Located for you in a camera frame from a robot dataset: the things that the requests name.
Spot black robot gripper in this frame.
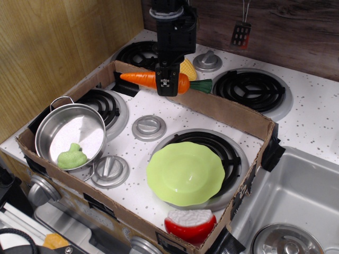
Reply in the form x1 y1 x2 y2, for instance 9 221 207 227
154 5 198 96

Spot orange toy carrot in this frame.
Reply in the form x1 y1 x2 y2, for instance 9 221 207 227
120 71 212 96

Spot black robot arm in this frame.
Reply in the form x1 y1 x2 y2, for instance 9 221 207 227
149 1 198 97

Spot light green plastic plate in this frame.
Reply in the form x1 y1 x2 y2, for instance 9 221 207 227
146 142 225 207

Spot yellow toy corn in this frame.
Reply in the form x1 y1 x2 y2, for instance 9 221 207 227
180 59 197 81

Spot back left black burner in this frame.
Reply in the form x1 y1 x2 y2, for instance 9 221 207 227
111 41 158 71

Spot black burner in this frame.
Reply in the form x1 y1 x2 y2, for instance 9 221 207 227
212 68 293 122
111 41 158 71
76 88 129 142
151 129 249 212

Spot back silver stove knob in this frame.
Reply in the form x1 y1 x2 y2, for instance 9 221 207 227
193 50 222 72

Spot silver stove knob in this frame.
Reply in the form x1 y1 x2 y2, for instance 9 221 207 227
91 156 130 189
132 115 167 142
193 50 222 72

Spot brown cardboard fence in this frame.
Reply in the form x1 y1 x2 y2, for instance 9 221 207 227
15 60 286 254

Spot middle silver stove knob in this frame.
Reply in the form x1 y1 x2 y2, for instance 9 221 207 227
132 115 167 142

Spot front left black burner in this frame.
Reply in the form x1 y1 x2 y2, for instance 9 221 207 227
76 88 129 142

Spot hanging metal spatula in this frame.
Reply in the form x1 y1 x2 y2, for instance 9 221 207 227
230 1 252 50

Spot back right black burner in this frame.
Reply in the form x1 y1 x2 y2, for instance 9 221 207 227
212 68 293 122

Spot silver metal pot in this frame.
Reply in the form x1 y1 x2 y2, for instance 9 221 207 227
34 96 107 182

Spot front silver stove knob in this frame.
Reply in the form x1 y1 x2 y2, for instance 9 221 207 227
91 156 130 189

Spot front right black burner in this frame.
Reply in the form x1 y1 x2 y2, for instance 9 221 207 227
151 129 249 212

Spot green toy vegetable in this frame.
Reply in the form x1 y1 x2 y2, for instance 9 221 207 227
57 143 87 169

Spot red bowl of rice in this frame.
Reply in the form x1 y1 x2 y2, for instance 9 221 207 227
164 210 217 245

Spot left oven front knob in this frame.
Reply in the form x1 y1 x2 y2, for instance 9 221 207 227
28 175 61 207

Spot oven knob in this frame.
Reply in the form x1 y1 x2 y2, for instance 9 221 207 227
28 175 61 207
129 236 162 254

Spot lower oven front knob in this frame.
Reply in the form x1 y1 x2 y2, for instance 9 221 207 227
129 236 162 254

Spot silver metal sink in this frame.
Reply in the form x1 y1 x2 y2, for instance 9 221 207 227
231 147 338 253

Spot silver pot lid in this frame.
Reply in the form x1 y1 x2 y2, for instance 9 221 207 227
251 223 325 253

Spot yellow toy piece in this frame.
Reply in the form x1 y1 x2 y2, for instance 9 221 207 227
42 233 69 250

